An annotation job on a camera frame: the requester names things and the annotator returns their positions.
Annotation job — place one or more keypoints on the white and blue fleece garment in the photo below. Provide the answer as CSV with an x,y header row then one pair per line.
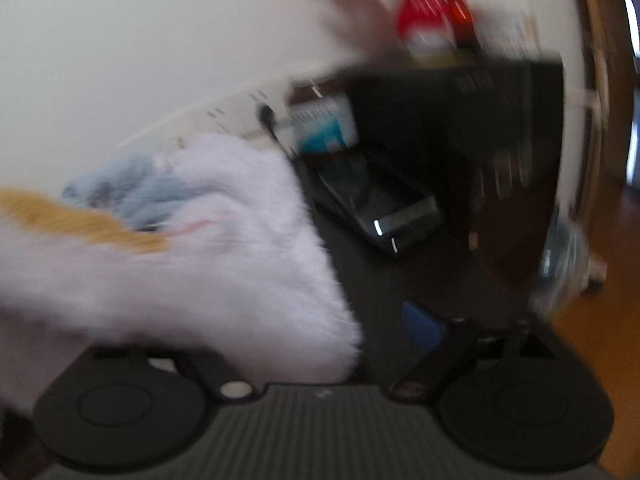
x,y
225,260

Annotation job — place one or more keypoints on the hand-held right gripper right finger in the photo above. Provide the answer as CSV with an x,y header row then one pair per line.
x,y
422,330

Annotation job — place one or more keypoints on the black glossy tray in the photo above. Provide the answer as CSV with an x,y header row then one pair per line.
x,y
375,200

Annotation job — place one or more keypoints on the white wall socket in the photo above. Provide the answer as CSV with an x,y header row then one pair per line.
x,y
235,112

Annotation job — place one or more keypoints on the clear plastic bag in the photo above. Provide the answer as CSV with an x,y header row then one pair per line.
x,y
562,265

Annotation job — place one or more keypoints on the wooden door frame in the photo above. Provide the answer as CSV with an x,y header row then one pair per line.
x,y
607,110

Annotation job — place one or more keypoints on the blue and white carton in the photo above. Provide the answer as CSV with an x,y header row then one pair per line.
x,y
325,127

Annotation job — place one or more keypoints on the red and white bottle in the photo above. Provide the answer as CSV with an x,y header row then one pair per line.
x,y
430,20

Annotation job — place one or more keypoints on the large black box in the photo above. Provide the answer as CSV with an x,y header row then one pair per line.
x,y
450,150

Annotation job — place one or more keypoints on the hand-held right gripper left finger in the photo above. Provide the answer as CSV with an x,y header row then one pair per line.
x,y
220,375

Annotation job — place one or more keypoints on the black plug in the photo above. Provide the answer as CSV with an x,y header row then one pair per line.
x,y
267,116

